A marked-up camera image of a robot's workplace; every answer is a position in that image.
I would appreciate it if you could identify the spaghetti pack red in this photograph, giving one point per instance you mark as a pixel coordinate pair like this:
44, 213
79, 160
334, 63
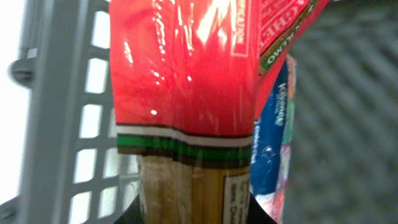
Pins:
189, 79

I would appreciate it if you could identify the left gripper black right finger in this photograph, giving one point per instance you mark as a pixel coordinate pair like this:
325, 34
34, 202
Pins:
256, 215

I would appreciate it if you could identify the grey plastic basket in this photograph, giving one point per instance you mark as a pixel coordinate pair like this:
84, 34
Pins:
344, 145

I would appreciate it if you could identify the tissue multipack blue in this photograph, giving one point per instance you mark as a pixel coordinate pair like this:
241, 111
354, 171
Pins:
271, 150

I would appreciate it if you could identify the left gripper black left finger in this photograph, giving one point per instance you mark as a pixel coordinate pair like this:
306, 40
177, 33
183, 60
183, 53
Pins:
133, 214

